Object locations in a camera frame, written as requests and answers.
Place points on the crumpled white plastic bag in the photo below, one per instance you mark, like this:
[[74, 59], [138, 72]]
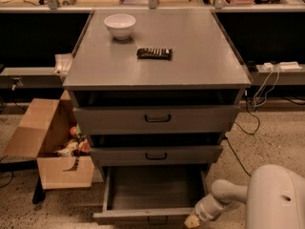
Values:
[[62, 64]]

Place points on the colourful toys in box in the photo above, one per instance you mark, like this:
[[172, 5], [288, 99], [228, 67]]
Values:
[[78, 145]]

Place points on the dark snack bar wrapper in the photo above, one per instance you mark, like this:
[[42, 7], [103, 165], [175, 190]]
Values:
[[154, 53]]

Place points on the grey drawer cabinet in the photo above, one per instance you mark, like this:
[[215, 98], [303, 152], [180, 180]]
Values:
[[203, 71]]

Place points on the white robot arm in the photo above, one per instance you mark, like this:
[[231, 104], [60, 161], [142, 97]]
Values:
[[274, 199]]

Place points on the grey drawer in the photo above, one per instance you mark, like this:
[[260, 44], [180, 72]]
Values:
[[156, 195], [135, 156], [156, 120]]

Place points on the open cardboard box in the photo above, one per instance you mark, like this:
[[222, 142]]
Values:
[[43, 130]]

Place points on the grey top drawer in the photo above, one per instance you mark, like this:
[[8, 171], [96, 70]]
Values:
[[156, 120]]

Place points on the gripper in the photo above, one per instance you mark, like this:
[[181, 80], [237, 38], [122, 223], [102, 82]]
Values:
[[202, 213]]

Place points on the grey middle drawer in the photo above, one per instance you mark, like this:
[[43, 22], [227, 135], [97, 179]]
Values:
[[135, 156]]

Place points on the white ceramic bowl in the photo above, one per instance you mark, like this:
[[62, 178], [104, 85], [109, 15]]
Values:
[[120, 26]]

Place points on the grey bottom drawer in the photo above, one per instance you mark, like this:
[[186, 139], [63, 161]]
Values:
[[156, 195]]

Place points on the white power strip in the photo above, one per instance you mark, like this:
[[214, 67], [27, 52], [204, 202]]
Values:
[[293, 65]]

